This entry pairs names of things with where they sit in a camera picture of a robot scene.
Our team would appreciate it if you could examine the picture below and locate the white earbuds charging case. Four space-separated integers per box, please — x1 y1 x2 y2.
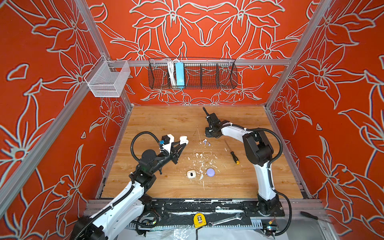
180 136 189 145

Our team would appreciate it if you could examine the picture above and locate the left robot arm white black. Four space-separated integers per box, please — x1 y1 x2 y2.
70 131 189 240

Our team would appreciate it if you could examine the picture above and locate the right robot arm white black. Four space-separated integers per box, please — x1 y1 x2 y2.
203 108 293 238

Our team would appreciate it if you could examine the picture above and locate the small white open case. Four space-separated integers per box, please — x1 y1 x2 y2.
186 170 197 180

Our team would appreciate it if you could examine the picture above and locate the purple round case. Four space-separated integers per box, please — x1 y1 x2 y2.
206 168 216 177

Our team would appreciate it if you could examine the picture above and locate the yellow black screwdriver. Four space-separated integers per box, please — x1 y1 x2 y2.
225 140 240 165

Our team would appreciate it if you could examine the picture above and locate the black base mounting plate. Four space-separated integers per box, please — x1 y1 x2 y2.
144 199 288 229

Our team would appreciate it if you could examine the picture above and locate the light blue box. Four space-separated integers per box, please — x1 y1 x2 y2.
175 62 185 89

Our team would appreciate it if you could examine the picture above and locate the yellow tape measure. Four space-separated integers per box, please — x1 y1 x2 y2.
193 213 207 229

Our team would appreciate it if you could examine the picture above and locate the silver wrench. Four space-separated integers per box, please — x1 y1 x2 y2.
208 213 243 227

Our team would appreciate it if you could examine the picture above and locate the clear plastic bin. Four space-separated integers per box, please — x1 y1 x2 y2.
84 59 131 98

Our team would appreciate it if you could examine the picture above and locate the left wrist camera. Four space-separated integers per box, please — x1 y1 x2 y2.
159 134 175 154

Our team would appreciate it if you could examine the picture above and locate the white cable bundle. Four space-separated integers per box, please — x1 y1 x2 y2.
166 59 178 87

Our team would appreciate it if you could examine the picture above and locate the black wire basket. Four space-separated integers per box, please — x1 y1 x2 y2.
148 58 238 90

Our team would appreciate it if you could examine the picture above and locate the black screwdriver on frame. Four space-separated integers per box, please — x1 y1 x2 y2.
300 211 332 224

